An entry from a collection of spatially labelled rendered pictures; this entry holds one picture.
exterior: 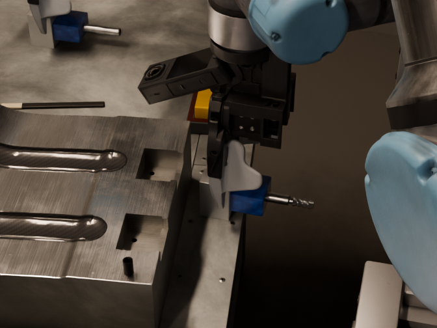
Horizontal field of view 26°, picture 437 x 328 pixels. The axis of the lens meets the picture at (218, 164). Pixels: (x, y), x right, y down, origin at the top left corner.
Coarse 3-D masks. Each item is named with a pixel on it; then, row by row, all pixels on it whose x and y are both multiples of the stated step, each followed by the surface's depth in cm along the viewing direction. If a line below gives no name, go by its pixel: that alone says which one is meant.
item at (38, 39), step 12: (72, 12) 139; (84, 12) 139; (48, 24) 136; (60, 24) 137; (72, 24) 137; (84, 24) 138; (36, 36) 138; (48, 36) 138; (60, 36) 138; (72, 36) 137
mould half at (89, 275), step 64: (0, 128) 111; (64, 128) 111; (128, 128) 111; (0, 192) 103; (64, 192) 103; (128, 192) 102; (0, 256) 96; (64, 256) 95; (0, 320) 99; (64, 320) 97; (128, 320) 96
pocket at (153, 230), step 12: (132, 216) 100; (144, 216) 100; (156, 216) 100; (132, 228) 101; (144, 228) 101; (156, 228) 101; (120, 240) 98; (132, 240) 101; (144, 240) 101; (156, 240) 101
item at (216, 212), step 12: (204, 180) 109; (264, 180) 111; (204, 192) 110; (228, 192) 109; (240, 192) 109; (252, 192) 109; (264, 192) 109; (204, 204) 111; (216, 204) 111; (228, 204) 110; (240, 204) 110; (252, 204) 109; (264, 204) 110; (288, 204) 110; (300, 204) 110; (312, 204) 110; (216, 216) 112; (228, 216) 111
